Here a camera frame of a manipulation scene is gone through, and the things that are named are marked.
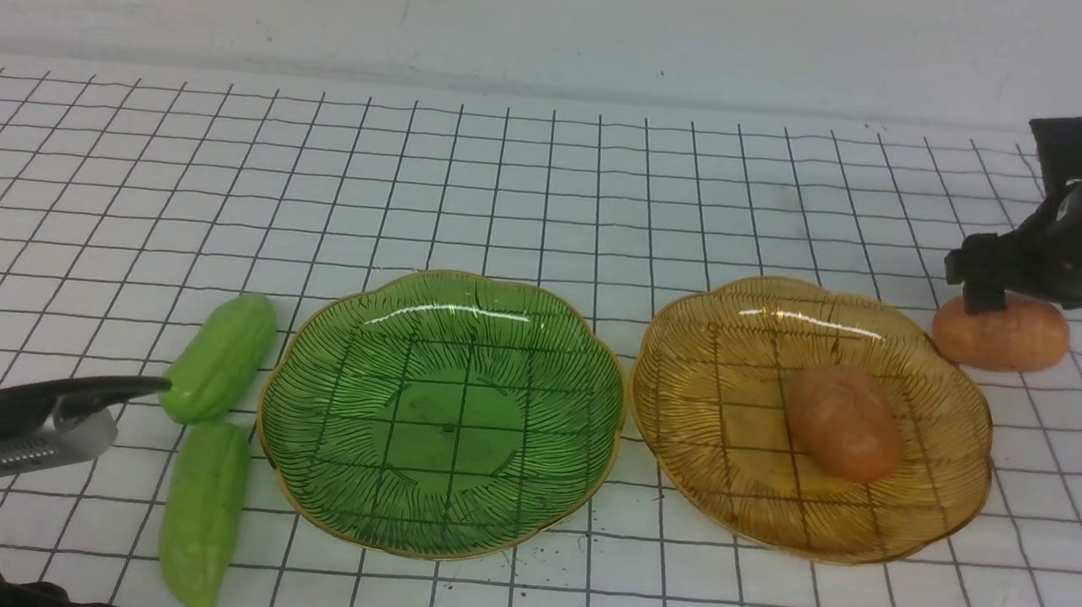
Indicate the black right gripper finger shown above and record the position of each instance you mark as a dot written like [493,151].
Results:
[987,266]

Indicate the orange potato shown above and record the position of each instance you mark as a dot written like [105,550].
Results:
[841,416]
[1027,336]

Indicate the green cucumber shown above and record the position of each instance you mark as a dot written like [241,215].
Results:
[217,366]
[201,521]

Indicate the amber glass plate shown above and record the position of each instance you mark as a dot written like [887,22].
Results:
[707,395]

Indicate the green glass plate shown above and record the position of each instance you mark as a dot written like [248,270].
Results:
[443,415]

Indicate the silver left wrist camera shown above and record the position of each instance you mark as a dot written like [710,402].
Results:
[66,435]

